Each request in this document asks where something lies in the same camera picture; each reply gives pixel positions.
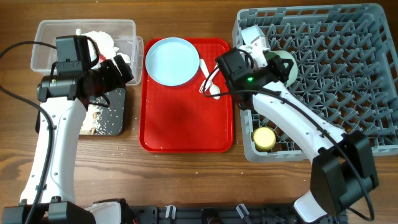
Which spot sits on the red plastic tray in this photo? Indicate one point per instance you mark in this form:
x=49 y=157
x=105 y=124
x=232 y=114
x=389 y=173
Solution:
x=181 y=120

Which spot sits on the grey dishwasher rack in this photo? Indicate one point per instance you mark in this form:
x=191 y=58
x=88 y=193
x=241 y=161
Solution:
x=347 y=64

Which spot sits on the white plastic spoon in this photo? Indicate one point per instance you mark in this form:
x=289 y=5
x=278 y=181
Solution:
x=214 y=89

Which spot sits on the clear plastic bin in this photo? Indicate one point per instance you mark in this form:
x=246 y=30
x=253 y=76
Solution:
x=122 y=31

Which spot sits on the white plastic fork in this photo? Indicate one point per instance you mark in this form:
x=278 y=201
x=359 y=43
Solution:
x=204 y=83

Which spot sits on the yellow plastic cup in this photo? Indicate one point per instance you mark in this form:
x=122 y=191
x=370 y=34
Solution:
x=264 y=139

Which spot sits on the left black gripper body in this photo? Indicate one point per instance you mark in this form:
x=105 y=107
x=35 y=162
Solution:
x=108 y=76

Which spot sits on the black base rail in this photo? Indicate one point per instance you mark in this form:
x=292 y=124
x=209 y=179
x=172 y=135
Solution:
x=239 y=214

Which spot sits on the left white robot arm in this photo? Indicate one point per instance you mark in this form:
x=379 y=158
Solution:
x=75 y=79

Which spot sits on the food scraps and rice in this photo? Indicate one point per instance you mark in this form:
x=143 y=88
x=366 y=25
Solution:
x=91 y=124

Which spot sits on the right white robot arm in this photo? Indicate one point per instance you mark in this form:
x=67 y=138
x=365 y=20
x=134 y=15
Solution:
x=343 y=168

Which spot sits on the red snack wrapper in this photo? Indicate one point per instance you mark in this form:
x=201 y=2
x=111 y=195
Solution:
x=102 y=58

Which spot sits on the light green bowl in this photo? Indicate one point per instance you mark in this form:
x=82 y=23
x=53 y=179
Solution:
x=293 y=70

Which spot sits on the black waste tray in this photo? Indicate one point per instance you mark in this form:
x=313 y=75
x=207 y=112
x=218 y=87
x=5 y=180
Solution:
x=112 y=118

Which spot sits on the white tissue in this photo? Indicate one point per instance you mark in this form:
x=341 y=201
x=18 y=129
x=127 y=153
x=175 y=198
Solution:
x=105 y=44

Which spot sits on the light blue plate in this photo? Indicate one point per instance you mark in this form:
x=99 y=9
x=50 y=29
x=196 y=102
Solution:
x=172 y=61

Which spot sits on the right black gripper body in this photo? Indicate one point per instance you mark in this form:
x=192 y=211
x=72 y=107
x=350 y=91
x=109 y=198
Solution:
x=272 y=68

